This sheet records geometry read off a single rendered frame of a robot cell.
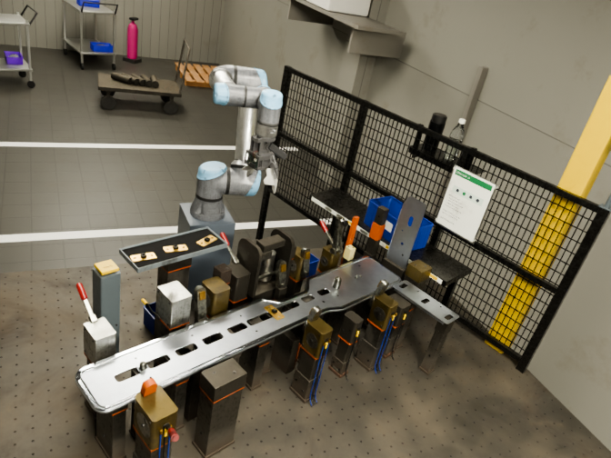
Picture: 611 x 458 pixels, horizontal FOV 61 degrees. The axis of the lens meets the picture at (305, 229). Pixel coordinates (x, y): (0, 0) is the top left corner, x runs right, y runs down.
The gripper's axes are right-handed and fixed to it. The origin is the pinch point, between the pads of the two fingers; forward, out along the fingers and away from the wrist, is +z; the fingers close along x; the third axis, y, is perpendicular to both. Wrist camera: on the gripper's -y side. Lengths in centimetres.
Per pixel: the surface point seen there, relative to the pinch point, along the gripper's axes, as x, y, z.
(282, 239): 8.1, -7.9, 21.6
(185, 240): -12.6, 22.6, 24.4
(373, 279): 31, -45, 40
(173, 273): -7.1, 31.2, 33.4
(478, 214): 48, -92, 11
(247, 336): 29, 24, 41
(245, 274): 8.0, 9.4, 32.5
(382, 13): -171, -291, -36
